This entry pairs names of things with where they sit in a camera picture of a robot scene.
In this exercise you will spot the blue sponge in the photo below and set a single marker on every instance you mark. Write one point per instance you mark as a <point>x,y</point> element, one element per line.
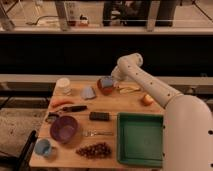
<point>107,82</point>

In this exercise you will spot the red bowl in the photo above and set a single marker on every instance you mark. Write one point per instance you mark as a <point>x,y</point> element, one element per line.
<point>105,91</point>

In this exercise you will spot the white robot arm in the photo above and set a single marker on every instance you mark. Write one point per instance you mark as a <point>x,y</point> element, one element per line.
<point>188,121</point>

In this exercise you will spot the purple bowl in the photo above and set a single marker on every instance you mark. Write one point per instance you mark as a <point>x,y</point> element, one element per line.
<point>63,129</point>

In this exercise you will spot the yellow banana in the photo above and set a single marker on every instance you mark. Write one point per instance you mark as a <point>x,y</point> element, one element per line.
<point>128,89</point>

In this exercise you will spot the black rectangular block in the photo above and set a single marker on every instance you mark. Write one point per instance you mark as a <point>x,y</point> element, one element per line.
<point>99,116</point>

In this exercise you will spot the silver fork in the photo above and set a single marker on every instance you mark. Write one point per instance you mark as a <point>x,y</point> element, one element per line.
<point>95,133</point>

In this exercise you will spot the orange carrot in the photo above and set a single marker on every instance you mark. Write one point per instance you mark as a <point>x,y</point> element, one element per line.
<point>56,103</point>

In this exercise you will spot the green plastic tray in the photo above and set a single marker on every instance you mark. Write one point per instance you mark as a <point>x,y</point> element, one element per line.
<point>139,139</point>

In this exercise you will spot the small black measuring cup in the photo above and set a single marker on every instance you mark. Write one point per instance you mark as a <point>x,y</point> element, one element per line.
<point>51,117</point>

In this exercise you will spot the bunch of dark grapes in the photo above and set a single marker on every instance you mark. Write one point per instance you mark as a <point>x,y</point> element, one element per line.
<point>98,150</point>

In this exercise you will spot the light blue mug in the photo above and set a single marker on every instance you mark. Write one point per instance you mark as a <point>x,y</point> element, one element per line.
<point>43,148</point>

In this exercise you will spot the black handled knife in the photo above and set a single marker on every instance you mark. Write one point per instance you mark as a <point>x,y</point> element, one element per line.
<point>73,108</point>

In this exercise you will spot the black chair frame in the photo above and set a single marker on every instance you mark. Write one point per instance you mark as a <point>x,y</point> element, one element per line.
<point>14,162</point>

